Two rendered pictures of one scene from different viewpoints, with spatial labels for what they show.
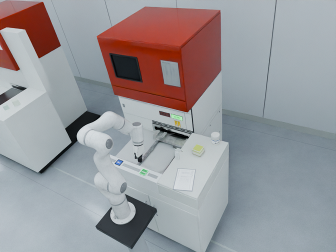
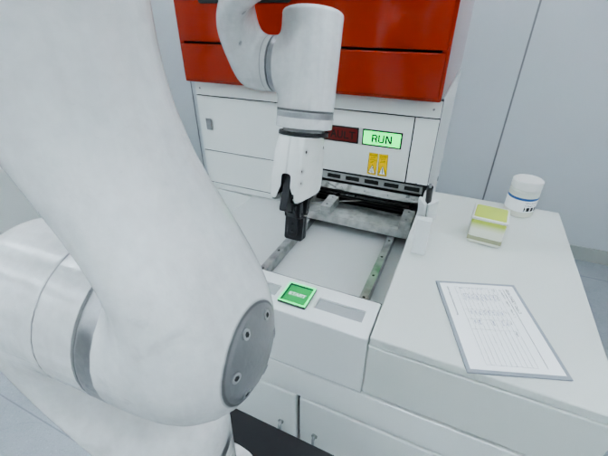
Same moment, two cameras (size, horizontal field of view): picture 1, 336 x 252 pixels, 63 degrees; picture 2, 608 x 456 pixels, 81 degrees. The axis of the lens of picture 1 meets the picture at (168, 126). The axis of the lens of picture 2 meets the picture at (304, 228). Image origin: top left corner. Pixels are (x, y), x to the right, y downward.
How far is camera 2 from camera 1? 159 cm
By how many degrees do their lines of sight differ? 13
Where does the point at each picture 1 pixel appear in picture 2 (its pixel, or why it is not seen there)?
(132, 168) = not seen: hidden behind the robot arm
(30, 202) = not seen: outside the picture
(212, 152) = (530, 234)
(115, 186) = (175, 334)
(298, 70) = (574, 118)
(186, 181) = (509, 331)
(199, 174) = (540, 303)
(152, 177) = (340, 317)
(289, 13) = not seen: outside the picture
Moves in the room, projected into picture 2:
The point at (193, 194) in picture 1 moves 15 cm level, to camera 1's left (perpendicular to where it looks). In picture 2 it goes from (590, 399) to (494, 422)
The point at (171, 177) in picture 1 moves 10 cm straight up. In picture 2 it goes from (429, 314) to (441, 270)
